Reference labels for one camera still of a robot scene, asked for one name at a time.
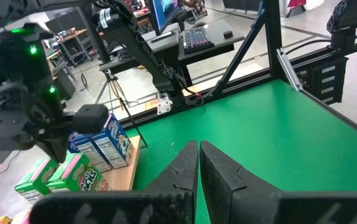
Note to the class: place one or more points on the green table mat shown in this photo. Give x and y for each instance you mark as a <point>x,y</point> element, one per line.
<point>259,130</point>

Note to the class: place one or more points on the backlit computer keyboard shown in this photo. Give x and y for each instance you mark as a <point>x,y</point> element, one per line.
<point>197,39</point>

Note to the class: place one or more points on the black metal table frame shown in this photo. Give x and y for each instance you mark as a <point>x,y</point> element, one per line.
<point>273,46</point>

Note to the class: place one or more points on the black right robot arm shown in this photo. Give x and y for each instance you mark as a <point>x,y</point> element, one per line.
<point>140,49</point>

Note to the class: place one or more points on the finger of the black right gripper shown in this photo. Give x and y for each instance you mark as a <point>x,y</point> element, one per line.
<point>56,147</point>

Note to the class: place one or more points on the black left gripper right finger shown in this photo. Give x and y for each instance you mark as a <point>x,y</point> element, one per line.
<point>243,202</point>

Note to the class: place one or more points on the wooden shelf black metal frame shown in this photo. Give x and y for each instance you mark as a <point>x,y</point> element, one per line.
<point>125,177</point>

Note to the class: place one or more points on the silver metal bracket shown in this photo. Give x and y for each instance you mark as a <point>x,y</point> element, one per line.
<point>287,68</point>

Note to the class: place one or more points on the person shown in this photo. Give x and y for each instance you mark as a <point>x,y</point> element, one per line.
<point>197,6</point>

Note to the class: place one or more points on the black camera on mount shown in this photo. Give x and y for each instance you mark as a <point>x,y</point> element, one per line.
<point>346,21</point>

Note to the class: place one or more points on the grey computer desk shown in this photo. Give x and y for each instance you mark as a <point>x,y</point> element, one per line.
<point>221,45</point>

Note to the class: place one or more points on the white mounting block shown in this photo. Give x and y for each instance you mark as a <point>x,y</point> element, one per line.
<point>163,103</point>

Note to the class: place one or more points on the green Apple Jacks cereal box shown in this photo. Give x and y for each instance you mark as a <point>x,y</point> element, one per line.
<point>35,183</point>
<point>81,179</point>

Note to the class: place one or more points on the black labelled hub box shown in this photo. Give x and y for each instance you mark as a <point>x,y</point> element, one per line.
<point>324,81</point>

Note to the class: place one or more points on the blue Frosted Flakes cereal box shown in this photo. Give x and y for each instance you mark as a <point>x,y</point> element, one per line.
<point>94,155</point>
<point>119,146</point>

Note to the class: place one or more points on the computer monitor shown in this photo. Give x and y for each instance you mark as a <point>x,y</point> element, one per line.
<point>162,12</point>

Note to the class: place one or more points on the black round puck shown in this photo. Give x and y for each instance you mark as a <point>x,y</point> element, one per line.
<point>228,34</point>

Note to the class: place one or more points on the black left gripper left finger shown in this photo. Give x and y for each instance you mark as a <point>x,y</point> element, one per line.
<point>165,202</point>

